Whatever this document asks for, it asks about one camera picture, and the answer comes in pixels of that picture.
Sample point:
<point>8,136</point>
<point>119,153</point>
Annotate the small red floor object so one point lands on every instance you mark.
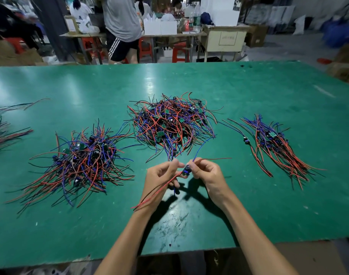
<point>324,61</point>

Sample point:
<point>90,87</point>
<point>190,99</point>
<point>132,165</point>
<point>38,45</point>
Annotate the row of white containers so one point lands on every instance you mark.
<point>160,27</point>

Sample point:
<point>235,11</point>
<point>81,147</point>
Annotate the brown cardboard box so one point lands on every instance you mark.
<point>257,36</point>

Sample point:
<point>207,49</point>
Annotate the person's right forearm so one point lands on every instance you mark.
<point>257,240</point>

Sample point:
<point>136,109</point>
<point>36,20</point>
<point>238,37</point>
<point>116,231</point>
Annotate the cream cabinet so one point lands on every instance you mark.
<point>223,43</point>

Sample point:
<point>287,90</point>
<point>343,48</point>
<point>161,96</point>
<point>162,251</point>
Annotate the dark pillar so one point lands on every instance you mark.
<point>54,23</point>

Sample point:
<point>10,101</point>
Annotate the person's left forearm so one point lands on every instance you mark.
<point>124,243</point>

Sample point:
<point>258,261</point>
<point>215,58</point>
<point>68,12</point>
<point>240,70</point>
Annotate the stack of white boxes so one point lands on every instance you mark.
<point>220,11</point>

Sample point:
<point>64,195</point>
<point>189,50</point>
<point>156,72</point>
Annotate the dark blue bag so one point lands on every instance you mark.
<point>206,18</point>

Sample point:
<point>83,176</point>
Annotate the long wooden work table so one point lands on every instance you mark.
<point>174,35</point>

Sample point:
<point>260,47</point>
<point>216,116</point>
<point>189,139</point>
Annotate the row of cardboard boxes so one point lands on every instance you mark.
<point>14,54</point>

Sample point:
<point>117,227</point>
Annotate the person's right hand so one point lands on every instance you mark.
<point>213,179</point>

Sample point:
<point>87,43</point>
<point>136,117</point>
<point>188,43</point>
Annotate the heap of blue bags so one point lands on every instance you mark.
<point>341,32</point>

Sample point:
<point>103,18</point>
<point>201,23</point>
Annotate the red plastic stool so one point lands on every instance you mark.
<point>91,47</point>
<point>145,48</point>
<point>15,44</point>
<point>181,53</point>

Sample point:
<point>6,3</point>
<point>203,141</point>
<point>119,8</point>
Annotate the person's left hand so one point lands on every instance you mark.
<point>158,181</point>

